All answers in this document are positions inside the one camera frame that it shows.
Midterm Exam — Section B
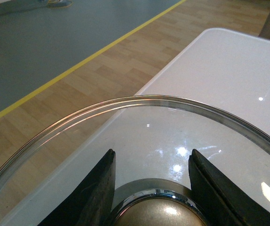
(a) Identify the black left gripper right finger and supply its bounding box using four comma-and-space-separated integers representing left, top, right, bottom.
189, 149, 270, 226

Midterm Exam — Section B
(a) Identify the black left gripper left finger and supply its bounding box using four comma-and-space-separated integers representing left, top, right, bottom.
39, 149, 116, 226

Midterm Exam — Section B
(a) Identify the glass pot lid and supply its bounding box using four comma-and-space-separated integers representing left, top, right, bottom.
0, 95, 270, 226

